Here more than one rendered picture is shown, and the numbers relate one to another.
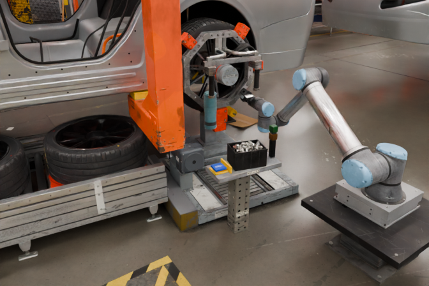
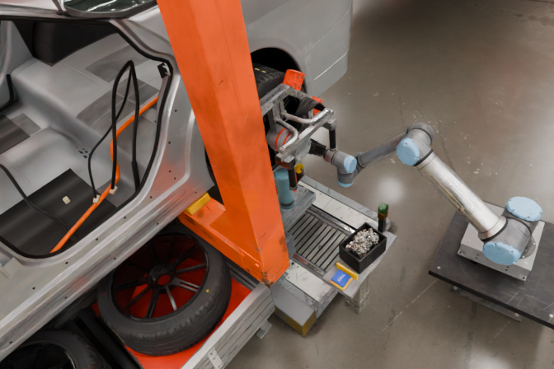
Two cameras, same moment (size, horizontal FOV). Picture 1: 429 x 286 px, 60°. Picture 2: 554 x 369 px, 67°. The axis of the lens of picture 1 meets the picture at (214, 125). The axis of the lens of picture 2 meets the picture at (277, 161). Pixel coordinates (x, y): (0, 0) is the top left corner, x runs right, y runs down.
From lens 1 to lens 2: 1.27 m
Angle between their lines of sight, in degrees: 24
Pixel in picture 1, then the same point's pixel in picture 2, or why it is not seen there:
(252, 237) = (378, 312)
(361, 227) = (504, 289)
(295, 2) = (336, 3)
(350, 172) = (495, 253)
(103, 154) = (199, 313)
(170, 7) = (256, 151)
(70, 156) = (161, 334)
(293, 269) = (438, 338)
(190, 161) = not seen: hidden behind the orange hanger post
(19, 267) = not seen: outside the picture
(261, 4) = (302, 27)
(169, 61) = (265, 205)
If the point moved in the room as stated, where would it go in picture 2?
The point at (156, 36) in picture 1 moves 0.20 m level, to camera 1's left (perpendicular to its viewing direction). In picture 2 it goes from (248, 191) to (195, 212)
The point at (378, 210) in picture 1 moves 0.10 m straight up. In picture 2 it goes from (516, 268) to (522, 256)
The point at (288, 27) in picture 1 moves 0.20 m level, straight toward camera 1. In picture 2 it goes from (332, 36) to (342, 53)
